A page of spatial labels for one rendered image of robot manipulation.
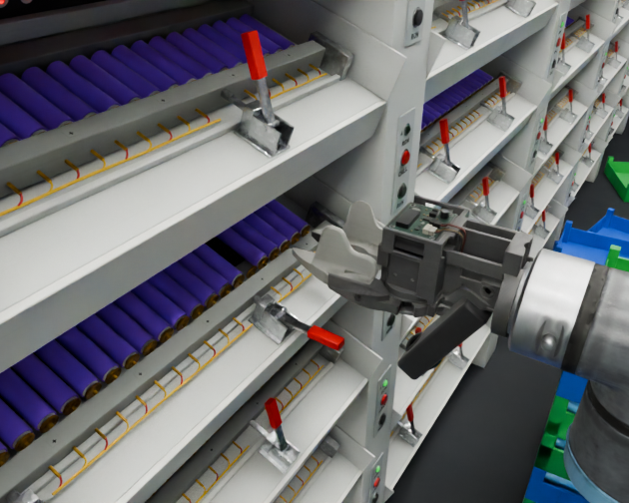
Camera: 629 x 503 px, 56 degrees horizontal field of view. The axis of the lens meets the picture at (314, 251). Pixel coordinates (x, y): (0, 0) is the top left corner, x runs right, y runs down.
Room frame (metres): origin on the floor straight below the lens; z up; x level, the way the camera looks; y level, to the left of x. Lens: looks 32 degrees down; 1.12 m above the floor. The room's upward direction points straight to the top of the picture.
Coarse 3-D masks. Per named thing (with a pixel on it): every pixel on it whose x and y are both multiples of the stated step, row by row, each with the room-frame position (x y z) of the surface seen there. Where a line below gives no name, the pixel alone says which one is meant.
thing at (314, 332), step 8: (280, 312) 0.45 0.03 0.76; (280, 320) 0.45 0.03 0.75; (288, 320) 0.45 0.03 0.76; (296, 320) 0.45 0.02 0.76; (296, 328) 0.44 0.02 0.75; (304, 328) 0.44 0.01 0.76; (312, 328) 0.43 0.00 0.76; (320, 328) 0.43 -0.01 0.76; (312, 336) 0.43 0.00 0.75; (320, 336) 0.42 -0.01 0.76; (328, 336) 0.42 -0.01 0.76; (336, 336) 0.42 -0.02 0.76; (328, 344) 0.42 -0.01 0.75; (336, 344) 0.41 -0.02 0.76
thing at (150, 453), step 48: (288, 192) 0.67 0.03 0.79; (336, 192) 0.63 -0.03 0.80; (288, 288) 0.52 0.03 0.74; (240, 336) 0.44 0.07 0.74; (288, 336) 0.45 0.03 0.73; (192, 384) 0.38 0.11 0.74; (240, 384) 0.39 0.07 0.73; (144, 432) 0.33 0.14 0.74; (192, 432) 0.33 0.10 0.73; (96, 480) 0.28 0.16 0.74; (144, 480) 0.29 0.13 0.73
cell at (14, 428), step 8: (0, 400) 0.31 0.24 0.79; (0, 408) 0.31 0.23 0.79; (8, 408) 0.31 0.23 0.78; (0, 416) 0.30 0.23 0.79; (8, 416) 0.30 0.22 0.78; (16, 416) 0.30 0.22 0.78; (0, 424) 0.30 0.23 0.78; (8, 424) 0.30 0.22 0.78; (16, 424) 0.30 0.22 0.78; (24, 424) 0.30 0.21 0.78; (0, 432) 0.29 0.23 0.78; (8, 432) 0.29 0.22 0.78; (16, 432) 0.29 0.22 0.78; (24, 432) 0.29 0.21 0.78; (8, 440) 0.29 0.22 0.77; (16, 440) 0.29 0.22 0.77
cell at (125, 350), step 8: (88, 320) 0.40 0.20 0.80; (96, 320) 0.40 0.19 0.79; (80, 328) 0.40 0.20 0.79; (88, 328) 0.39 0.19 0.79; (96, 328) 0.39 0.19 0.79; (104, 328) 0.40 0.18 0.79; (88, 336) 0.39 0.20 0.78; (96, 336) 0.39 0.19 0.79; (104, 336) 0.39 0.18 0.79; (112, 336) 0.39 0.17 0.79; (120, 336) 0.39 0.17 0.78; (96, 344) 0.39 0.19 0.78; (104, 344) 0.38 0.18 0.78; (112, 344) 0.38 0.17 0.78; (120, 344) 0.38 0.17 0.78; (128, 344) 0.39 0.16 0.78; (112, 352) 0.38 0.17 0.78; (120, 352) 0.38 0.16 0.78; (128, 352) 0.38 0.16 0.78; (136, 352) 0.38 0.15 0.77; (120, 360) 0.37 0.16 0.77
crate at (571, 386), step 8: (568, 376) 0.61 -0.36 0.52; (576, 376) 0.61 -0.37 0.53; (560, 384) 0.62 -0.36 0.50; (568, 384) 0.61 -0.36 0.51; (576, 384) 0.61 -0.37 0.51; (584, 384) 0.60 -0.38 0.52; (560, 392) 0.62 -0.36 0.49; (568, 392) 0.61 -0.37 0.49; (576, 392) 0.61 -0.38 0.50; (576, 400) 0.60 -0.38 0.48
